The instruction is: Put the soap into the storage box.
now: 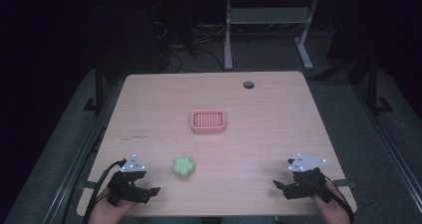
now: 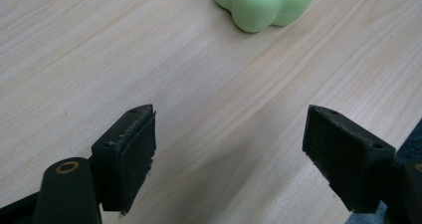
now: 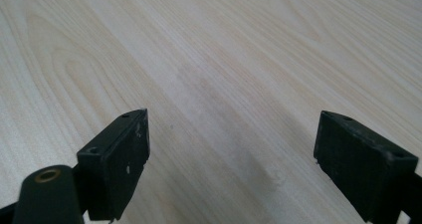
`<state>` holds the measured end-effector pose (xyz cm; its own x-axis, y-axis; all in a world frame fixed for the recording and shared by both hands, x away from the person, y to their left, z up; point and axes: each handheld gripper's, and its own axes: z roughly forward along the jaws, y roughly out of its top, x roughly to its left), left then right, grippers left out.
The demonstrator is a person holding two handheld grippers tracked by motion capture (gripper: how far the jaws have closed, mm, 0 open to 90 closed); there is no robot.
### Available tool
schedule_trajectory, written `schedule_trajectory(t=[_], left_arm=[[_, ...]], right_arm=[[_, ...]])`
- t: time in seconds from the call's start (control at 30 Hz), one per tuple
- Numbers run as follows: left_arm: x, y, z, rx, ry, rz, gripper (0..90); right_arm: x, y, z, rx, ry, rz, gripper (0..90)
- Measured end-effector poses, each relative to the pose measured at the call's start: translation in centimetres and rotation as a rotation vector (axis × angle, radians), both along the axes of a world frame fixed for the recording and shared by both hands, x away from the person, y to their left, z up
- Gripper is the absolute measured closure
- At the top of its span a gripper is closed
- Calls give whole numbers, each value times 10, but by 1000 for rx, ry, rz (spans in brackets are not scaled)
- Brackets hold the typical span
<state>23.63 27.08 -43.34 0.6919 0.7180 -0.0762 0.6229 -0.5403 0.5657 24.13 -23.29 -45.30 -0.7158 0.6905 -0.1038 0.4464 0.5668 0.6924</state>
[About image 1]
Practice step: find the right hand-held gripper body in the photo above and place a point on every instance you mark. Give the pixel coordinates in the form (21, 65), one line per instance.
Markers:
(307, 176)

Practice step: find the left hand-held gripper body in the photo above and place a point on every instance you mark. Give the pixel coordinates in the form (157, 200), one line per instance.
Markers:
(127, 182)

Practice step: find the green flower-shaped soap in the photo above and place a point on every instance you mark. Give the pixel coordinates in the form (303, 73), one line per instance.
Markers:
(184, 166)

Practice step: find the pink slotted soap dish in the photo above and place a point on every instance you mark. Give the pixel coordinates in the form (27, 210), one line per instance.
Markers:
(208, 121)

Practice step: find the person's left hand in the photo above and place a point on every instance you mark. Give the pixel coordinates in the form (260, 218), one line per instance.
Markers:
(106, 210)

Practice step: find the person's right hand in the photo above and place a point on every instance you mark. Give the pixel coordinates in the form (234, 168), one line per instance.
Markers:
(331, 209)

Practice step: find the grey tape strip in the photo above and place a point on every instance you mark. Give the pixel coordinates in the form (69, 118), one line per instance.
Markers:
(345, 183)

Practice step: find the black metal stand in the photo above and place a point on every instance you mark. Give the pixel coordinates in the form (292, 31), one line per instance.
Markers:
(99, 84)
(373, 84)

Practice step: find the metal floor rail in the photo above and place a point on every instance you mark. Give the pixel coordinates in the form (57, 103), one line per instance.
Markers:
(391, 144)
(76, 164)

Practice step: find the white metal desk frame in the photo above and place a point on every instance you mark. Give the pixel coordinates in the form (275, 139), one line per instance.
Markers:
(265, 16)

